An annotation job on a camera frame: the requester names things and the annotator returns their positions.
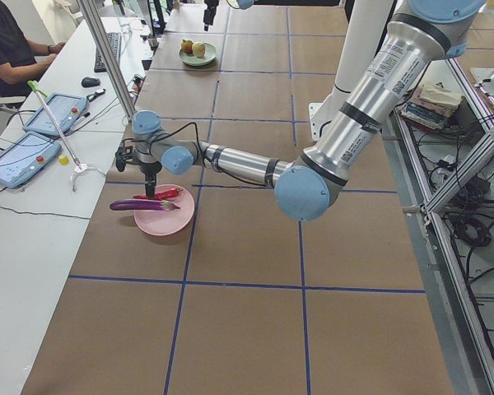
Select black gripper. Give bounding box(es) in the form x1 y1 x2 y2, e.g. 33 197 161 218
139 162 162 199
203 0 219 31

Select red chili pepper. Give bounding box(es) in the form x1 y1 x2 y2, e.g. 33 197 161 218
133 187 183 200

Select pale pink peach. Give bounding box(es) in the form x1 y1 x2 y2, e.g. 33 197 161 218
192 42 206 58

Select purple eggplant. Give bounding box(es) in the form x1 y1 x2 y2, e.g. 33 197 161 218
110 199 179 211

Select red yellow pomegranate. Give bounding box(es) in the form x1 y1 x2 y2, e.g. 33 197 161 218
181 39 193 55

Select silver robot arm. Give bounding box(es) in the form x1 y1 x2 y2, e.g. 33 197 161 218
132 1 482 221
203 0 254 31

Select light green plate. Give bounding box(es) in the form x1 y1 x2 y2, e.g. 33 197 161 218
179 42 217 67

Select pink plate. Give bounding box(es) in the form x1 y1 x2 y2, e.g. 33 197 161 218
133 184 194 236

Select pink grabber stick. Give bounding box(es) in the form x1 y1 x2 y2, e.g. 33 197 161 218
27 81 106 193

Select black keyboard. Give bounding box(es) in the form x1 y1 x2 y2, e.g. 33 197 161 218
93 31 123 73

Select far blue teach pendant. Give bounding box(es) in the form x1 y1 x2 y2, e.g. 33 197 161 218
22 93 88 138

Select blue teach pendant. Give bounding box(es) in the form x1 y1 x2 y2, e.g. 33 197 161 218
22 93 88 138
0 132 62 188

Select black computer mouse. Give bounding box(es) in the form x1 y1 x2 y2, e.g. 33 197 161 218
81 77 100 88

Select near blue teach pendant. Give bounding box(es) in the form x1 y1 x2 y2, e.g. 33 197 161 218
0 132 62 188

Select white central column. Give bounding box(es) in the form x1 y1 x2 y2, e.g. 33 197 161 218
309 0 398 142

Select person in black shirt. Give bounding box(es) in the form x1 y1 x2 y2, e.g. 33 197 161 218
0 1 65 97

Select stack of magazines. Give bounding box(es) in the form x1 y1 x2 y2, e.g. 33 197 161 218
400 82 463 130

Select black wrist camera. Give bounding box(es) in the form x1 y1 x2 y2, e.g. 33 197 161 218
114 139 137 173

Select aluminium frame post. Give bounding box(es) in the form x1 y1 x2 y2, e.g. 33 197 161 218
78 1 147 120

